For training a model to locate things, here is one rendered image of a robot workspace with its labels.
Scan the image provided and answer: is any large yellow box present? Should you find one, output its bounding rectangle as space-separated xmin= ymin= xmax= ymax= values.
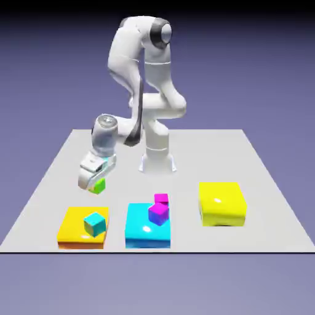
xmin=198 ymin=181 xmax=247 ymax=228

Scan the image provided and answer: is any small purple cube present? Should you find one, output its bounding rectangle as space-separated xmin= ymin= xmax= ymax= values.
xmin=148 ymin=202 xmax=170 ymax=226

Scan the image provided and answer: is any large cyan box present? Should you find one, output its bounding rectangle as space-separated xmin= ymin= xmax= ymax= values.
xmin=124 ymin=202 xmax=171 ymax=249

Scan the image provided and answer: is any small green cube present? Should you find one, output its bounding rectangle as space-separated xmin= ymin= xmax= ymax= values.
xmin=88 ymin=177 xmax=106 ymax=195

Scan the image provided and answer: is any small cyan cube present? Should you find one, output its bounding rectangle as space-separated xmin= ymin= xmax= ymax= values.
xmin=83 ymin=212 xmax=107 ymax=238

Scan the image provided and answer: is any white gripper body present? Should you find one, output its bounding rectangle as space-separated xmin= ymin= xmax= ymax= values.
xmin=78 ymin=157 xmax=117 ymax=191

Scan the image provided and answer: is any large orange box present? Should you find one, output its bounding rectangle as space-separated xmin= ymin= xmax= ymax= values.
xmin=57 ymin=206 xmax=110 ymax=250

